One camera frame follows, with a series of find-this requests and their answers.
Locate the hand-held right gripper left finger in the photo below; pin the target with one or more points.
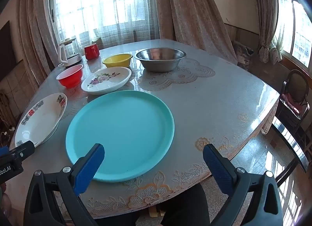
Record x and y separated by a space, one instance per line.
89 167

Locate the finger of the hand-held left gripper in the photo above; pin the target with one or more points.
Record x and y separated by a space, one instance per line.
24 150

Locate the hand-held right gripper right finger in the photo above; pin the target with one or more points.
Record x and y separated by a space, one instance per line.
217 165

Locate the white oval plate red print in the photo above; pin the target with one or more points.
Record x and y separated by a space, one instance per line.
41 118

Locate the teal round plate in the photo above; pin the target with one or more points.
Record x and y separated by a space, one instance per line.
121 131

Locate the red plastic bowl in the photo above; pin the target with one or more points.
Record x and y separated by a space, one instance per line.
70 77

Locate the white floral plate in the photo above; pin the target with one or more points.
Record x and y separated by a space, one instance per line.
107 79

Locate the yellow plastic bowl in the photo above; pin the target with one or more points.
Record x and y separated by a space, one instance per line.
117 61

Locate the stainless steel bowl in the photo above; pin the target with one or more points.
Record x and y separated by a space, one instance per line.
158 61

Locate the person's dark trousers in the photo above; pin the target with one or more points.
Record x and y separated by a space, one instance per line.
185 206

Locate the dark glossy bench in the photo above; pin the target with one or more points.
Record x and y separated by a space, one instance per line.
290 140

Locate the dark wooden chair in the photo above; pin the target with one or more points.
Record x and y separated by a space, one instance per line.
293 99

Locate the black television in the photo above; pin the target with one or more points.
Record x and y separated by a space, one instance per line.
6 50

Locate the glass electric kettle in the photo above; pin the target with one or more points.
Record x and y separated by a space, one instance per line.
69 53

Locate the patterned bag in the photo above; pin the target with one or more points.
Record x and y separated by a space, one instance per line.
243 54

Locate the red mug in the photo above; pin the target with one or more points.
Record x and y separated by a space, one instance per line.
91 51

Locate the beige curtain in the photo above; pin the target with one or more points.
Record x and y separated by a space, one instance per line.
190 14
267 21
36 28

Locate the white sheer curtain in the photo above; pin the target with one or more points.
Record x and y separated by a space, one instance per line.
114 29

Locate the side window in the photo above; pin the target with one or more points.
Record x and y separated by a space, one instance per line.
296 26

